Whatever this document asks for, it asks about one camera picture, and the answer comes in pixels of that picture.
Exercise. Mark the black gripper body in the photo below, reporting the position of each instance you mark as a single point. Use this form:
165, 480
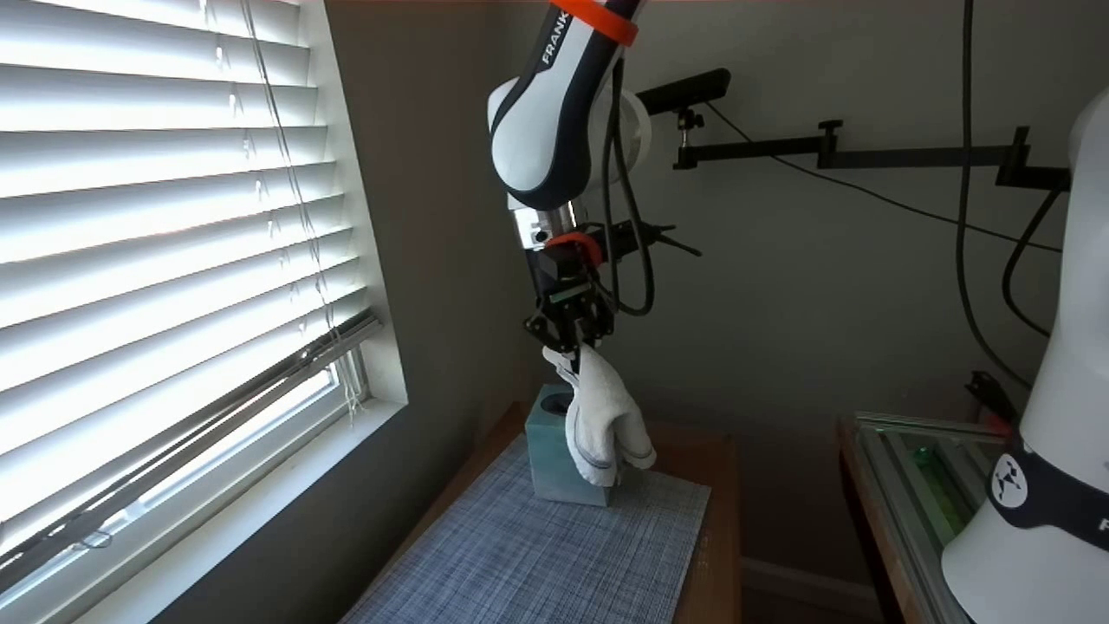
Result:
568, 288

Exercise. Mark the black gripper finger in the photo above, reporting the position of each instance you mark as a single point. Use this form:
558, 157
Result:
589, 329
555, 334

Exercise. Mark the white towel with blue stripes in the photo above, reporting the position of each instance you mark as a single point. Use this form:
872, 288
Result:
599, 429

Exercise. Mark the aluminium robot base platform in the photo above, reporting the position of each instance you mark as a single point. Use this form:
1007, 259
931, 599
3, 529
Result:
922, 488

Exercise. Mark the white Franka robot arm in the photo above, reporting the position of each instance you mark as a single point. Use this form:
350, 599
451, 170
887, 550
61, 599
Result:
555, 126

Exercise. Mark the teal tissue box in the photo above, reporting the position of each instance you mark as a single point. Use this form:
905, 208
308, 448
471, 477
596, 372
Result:
550, 461

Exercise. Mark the grey-blue woven placemat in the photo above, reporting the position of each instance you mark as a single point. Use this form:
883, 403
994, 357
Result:
522, 556

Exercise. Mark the wooden side table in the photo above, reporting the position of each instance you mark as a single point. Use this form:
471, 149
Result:
714, 520

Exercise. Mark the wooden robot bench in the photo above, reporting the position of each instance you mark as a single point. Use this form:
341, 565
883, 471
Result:
868, 508

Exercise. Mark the white window sill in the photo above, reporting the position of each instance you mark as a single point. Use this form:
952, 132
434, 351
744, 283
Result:
228, 508

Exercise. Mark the white window blind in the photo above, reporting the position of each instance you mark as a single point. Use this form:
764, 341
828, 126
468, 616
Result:
151, 231

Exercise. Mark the black stereo camera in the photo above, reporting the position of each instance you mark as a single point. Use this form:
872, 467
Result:
679, 91

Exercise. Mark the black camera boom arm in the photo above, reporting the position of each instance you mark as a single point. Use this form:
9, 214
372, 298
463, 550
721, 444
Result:
879, 149

